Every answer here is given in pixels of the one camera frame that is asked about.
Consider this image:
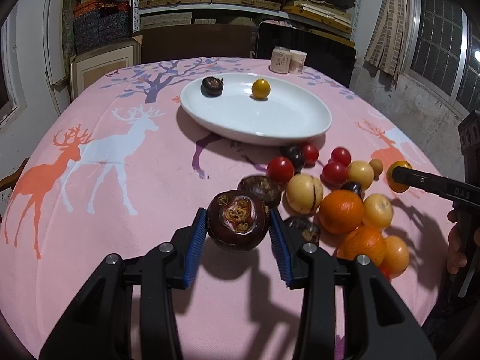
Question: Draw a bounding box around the dark purple plum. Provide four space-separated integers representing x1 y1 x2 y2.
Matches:
279 145 306 173
341 180 365 200

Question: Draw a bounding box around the white paper cup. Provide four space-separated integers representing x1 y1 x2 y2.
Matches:
289 49 308 74

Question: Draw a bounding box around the striped yellow pepino melon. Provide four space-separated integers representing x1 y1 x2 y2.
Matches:
285 174 324 215

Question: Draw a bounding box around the framed picture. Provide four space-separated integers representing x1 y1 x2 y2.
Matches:
70 36 143 99

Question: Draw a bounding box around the right hand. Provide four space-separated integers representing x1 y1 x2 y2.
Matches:
447 210 468 275

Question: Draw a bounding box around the large orange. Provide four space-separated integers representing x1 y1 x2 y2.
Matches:
318 189 365 235

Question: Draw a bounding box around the window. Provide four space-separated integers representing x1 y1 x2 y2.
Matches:
1 5 27 133
406 0 479 115

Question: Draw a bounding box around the small tan longan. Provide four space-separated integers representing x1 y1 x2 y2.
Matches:
368 158 384 180

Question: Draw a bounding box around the white oval plate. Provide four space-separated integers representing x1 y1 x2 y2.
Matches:
180 72 333 146

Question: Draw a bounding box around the wooden chair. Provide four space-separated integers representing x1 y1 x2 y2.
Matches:
0 158 29 192

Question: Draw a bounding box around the pink deer tablecloth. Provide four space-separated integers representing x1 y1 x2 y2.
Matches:
0 56 457 360

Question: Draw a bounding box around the pale yellow apple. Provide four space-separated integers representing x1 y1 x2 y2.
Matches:
362 193 394 230
346 160 374 190

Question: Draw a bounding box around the left window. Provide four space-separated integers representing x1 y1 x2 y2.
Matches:
1 5 27 133

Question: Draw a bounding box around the beige hanging curtain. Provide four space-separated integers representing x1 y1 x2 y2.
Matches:
365 0 409 81

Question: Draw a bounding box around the dark brown mangosteen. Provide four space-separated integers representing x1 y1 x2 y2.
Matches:
207 190 269 252
284 215 321 246
238 175 282 208
201 76 224 97

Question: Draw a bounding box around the right window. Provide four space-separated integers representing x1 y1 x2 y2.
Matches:
406 0 479 115

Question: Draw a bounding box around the red cherry tomato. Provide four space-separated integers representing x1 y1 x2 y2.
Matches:
321 161 348 188
330 146 352 167
300 142 319 167
266 156 295 185
378 265 393 283

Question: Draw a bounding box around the black chair back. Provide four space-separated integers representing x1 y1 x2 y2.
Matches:
256 22 356 87

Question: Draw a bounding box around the pink beverage can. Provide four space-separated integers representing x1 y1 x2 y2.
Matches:
269 46 291 74

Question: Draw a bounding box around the dark wooden board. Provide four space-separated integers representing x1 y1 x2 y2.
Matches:
140 24 253 63

